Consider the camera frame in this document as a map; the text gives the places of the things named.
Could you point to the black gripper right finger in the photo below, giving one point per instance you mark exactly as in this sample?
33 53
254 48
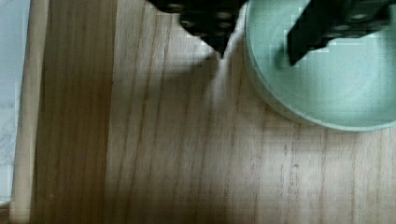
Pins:
325 20

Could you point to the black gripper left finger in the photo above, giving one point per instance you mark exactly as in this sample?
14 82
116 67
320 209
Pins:
213 21

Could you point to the pale green cup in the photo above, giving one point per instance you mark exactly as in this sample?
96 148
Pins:
347 86

